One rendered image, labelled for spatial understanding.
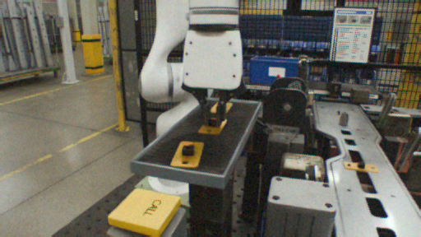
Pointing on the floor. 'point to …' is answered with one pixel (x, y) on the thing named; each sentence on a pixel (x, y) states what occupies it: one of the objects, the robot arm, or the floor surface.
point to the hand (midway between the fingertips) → (213, 113)
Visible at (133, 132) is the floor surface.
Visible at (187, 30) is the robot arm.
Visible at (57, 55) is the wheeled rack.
